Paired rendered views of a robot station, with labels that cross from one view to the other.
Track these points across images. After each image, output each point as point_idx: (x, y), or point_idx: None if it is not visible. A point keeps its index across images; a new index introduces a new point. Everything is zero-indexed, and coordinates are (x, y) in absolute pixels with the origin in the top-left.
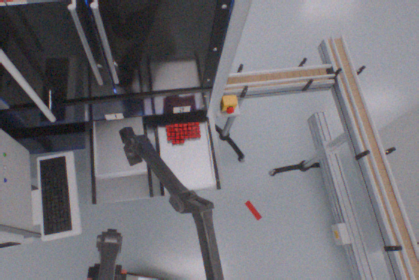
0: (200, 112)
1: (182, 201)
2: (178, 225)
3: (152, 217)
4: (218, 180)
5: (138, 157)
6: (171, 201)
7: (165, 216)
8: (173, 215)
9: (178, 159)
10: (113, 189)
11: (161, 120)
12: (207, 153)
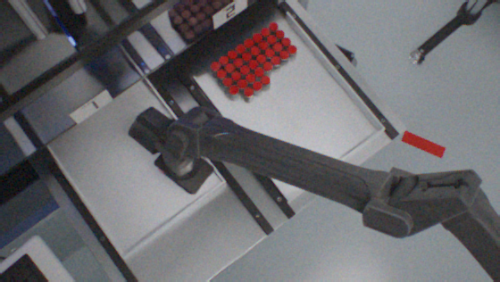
0: (261, 2)
1: (402, 205)
2: (307, 251)
3: (250, 265)
4: (385, 119)
5: (199, 167)
6: (372, 220)
7: (274, 249)
8: (286, 237)
9: (276, 122)
10: (179, 263)
11: (190, 62)
12: (327, 76)
